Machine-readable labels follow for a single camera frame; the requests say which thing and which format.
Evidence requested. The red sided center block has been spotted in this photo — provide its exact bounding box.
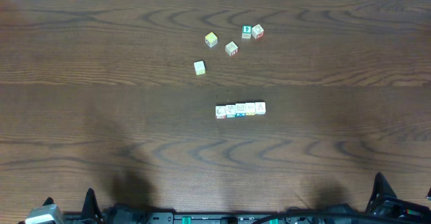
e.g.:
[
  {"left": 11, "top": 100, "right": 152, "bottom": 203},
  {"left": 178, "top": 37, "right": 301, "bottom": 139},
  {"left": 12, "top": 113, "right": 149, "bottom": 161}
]
[{"left": 225, "top": 41, "right": 238, "bottom": 57}]

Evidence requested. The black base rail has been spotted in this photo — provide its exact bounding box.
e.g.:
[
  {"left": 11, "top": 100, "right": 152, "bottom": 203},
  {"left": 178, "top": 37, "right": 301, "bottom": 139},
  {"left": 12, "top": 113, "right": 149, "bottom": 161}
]
[{"left": 64, "top": 204, "right": 361, "bottom": 224}]

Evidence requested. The red edged block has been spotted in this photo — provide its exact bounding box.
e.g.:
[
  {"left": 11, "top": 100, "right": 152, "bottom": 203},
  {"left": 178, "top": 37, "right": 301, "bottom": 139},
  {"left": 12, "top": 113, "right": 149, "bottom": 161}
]
[{"left": 215, "top": 106, "right": 227, "bottom": 119}]

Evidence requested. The teal edged block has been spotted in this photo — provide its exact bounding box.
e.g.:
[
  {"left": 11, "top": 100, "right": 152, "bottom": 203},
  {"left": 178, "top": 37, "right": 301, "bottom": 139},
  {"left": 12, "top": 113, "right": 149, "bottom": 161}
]
[{"left": 226, "top": 104, "right": 236, "bottom": 118}]

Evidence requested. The red soccer letter block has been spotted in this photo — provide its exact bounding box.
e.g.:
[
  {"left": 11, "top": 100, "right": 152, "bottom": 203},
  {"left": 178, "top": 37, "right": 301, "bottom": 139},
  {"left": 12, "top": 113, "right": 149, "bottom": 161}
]
[{"left": 252, "top": 24, "right": 264, "bottom": 39}]

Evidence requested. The pale yellow block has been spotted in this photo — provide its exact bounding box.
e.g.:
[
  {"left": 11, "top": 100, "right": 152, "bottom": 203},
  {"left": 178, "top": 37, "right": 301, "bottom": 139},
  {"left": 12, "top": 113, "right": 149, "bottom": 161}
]
[
  {"left": 245, "top": 102, "right": 256, "bottom": 115},
  {"left": 193, "top": 61, "right": 206, "bottom": 75}
]

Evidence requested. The blue edged front block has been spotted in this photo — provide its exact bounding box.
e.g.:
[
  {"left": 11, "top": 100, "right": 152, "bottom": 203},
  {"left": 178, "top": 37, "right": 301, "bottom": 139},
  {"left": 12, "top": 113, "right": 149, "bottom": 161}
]
[{"left": 255, "top": 102, "right": 266, "bottom": 115}]

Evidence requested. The yellow top block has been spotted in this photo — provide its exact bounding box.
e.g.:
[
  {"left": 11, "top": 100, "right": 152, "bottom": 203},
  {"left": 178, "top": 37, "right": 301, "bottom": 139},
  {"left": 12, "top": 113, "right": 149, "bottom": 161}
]
[{"left": 205, "top": 32, "right": 218, "bottom": 48}]

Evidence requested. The green framed block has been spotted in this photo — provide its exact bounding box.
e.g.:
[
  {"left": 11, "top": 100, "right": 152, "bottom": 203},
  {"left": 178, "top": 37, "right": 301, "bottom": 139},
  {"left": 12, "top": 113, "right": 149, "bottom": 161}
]
[{"left": 242, "top": 25, "right": 252, "bottom": 39}]

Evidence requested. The blue edged block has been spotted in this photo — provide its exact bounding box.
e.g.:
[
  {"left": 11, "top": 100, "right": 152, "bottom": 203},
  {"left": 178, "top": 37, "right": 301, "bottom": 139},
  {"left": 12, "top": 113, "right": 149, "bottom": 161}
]
[
  {"left": 255, "top": 102, "right": 266, "bottom": 115},
  {"left": 235, "top": 103, "right": 246, "bottom": 117}
]

